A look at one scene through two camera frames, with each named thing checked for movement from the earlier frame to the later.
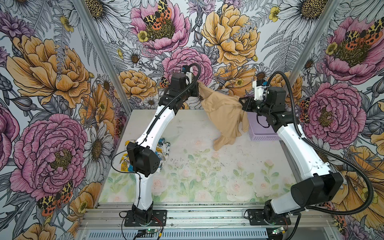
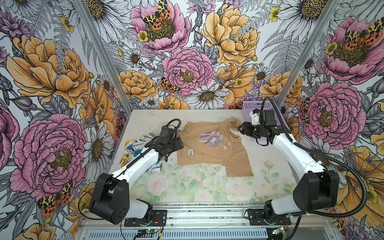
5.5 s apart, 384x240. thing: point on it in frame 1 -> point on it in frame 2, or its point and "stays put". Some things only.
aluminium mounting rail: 200,216 stays put
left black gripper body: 189,88 -> 174,147
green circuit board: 147,233 stays put
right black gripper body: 260,106 -> 249,131
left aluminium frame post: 86,16 stays put
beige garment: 226,118 -> 215,143
